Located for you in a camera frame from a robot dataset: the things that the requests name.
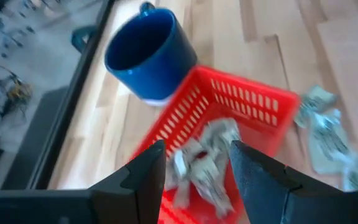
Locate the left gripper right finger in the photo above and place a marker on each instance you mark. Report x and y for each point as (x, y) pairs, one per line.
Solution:
(269, 193)

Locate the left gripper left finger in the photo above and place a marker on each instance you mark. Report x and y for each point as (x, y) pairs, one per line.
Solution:
(129, 199)

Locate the red plastic basket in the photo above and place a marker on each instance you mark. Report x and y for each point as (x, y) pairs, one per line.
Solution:
(247, 102)

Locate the dark blue ceramic mug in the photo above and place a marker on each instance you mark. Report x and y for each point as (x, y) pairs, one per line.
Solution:
(160, 71)

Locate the black table clamp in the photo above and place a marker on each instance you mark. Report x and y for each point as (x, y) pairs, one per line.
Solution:
(84, 37)

